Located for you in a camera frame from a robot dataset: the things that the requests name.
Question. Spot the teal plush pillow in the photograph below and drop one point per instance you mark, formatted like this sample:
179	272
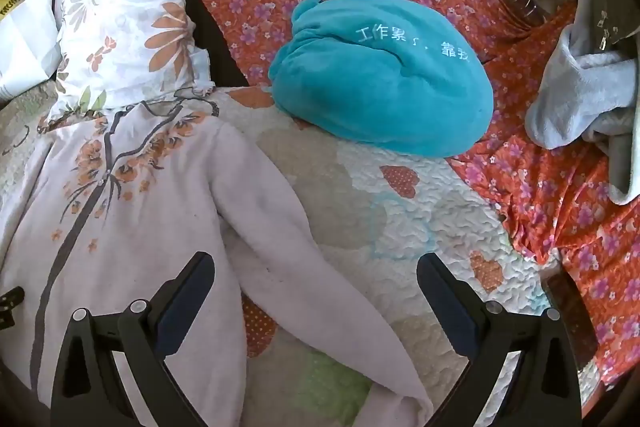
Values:
380	82

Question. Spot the pink floral garment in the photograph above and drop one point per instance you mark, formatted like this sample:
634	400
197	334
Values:
165	187

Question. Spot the white yellow plastic bag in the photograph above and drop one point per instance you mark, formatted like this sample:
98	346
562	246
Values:
25	37

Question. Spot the grey white towel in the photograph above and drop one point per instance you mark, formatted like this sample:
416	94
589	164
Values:
575	97

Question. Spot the white floral pillow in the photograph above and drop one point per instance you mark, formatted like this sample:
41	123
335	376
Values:
125	22

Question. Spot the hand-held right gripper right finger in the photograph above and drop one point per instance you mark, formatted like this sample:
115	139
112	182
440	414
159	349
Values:
452	307

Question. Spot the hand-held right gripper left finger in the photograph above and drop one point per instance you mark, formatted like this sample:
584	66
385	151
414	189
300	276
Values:
176	307

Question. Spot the orange floral bedsheet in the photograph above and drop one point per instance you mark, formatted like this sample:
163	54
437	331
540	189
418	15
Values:
550	207

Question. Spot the quilted heart bedspread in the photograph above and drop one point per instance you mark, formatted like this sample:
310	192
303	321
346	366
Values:
400	217

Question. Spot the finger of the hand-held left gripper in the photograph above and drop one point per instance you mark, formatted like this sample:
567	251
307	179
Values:
10	307

